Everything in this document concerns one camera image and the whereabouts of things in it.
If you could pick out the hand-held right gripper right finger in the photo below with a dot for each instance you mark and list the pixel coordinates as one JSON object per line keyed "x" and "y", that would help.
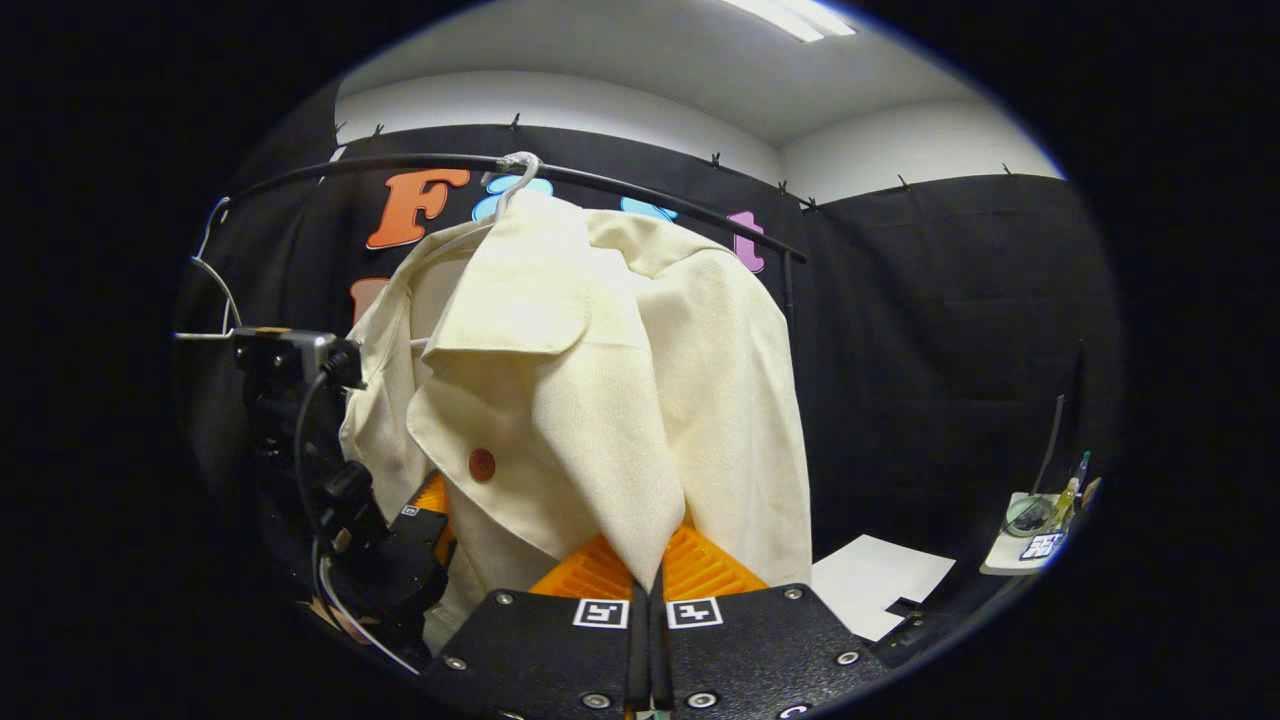
{"x": 750, "y": 650}

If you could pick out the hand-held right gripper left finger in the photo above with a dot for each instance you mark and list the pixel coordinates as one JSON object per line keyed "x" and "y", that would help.
{"x": 560, "y": 650}

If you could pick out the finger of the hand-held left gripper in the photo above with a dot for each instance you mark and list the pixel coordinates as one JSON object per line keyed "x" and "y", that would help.
{"x": 432, "y": 520}

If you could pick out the cream jacket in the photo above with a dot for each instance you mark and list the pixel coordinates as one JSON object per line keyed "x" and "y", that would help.
{"x": 600, "y": 400}

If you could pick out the small white side table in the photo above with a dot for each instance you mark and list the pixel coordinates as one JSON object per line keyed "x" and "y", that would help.
{"x": 1005, "y": 555}

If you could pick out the glass bowl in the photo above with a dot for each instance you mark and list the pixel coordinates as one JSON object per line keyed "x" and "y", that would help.
{"x": 1028, "y": 518}

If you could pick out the printed pattern card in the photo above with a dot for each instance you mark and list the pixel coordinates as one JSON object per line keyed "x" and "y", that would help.
{"x": 1042, "y": 547}

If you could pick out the black backdrop cloth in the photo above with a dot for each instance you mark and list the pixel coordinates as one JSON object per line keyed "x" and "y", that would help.
{"x": 920, "y": 350}

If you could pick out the yellow liquid bottle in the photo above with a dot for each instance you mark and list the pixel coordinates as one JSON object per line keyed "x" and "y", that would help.
{"x": 1069, "y": 505}

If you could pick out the clear plastic bottle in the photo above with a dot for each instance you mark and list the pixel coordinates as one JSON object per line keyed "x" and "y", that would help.
{"x": 1083, "y": 470}

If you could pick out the black clothes rail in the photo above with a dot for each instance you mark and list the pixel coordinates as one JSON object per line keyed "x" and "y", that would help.
{"x": 420, "y": 159}

